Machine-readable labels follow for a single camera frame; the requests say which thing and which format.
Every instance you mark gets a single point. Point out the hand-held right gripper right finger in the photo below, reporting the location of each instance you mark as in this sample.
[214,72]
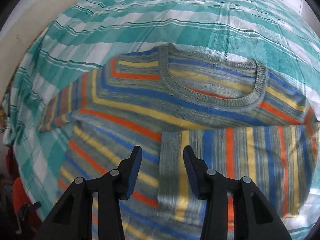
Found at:
[192,172]

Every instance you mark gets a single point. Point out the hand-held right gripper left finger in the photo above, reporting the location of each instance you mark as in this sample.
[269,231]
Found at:
[133,172]

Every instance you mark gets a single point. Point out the striped knit sweater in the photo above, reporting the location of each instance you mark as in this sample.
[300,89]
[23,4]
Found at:
[155,105]

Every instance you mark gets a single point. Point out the orange knitted cloth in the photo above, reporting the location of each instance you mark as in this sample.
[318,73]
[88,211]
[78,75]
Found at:
[19,195]

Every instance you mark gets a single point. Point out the orange floral sheet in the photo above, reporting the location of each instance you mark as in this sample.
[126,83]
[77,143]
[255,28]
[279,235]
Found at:
[3,116]

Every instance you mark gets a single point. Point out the teal checked bed blanket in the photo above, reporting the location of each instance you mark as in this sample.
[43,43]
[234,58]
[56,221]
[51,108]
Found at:
[150,17]

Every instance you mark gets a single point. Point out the cream headboard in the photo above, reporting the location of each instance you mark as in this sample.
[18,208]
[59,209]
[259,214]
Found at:
[37,10]

